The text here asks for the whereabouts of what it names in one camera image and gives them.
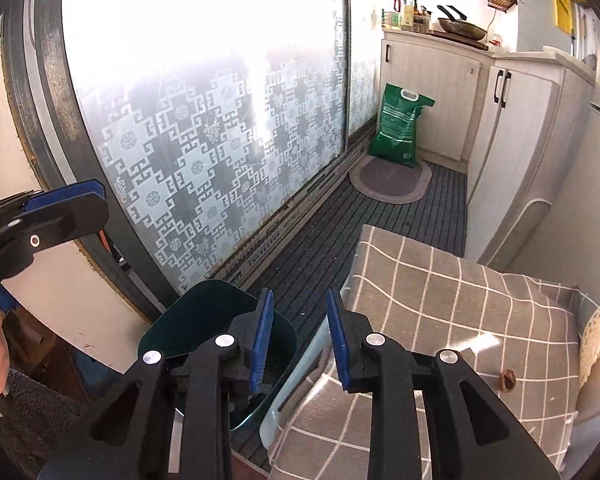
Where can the grey striped floor mat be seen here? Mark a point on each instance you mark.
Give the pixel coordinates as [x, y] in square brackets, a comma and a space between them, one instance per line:
[330, 240]

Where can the white refrigerator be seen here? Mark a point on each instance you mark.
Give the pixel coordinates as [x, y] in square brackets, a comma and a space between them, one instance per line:
[580, 185]

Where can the cluster of condiment bottles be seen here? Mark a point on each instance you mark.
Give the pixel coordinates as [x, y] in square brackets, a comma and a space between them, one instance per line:
[407, 15]

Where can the grey checked cloth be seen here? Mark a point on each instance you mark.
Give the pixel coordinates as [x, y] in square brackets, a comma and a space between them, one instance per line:
[430, 300]

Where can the brown wooden board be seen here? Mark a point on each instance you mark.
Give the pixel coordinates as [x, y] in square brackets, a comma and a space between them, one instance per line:
[460, 41]

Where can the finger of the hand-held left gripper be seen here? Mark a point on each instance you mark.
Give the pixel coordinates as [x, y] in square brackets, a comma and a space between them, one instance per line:
[60, 225]
[65, 191]

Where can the metal wok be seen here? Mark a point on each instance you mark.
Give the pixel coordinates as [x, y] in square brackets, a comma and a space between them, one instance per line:
[462, 27]

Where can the dark grey fluffy rug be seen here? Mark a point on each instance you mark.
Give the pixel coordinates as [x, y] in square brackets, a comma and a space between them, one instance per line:
[35, 420]

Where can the small white bottle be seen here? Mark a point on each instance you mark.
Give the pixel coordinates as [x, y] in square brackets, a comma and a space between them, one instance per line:
[495, 41]

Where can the grey oval mat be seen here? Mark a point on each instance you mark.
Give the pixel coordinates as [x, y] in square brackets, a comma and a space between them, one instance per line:
[390, 180]

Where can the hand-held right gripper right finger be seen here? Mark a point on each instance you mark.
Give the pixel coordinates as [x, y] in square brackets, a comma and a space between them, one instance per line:
[339, 350]

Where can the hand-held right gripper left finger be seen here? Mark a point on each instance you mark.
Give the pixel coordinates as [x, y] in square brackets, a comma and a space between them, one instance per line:
[260, 350]

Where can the dark green trash bin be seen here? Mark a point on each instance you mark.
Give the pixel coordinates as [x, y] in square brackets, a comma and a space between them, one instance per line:
[205, 310]

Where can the brown nut shell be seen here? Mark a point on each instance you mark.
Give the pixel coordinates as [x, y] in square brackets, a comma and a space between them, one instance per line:
[506, 379]

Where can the double-door light cabinet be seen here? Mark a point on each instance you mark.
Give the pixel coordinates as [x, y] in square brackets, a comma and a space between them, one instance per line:
[525, 125]

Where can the frosted patterned sliding door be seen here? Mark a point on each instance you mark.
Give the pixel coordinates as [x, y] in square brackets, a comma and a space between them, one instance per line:
[190, 135]

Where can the green rice bag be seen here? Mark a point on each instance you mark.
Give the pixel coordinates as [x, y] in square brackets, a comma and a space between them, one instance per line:
[397, 125]

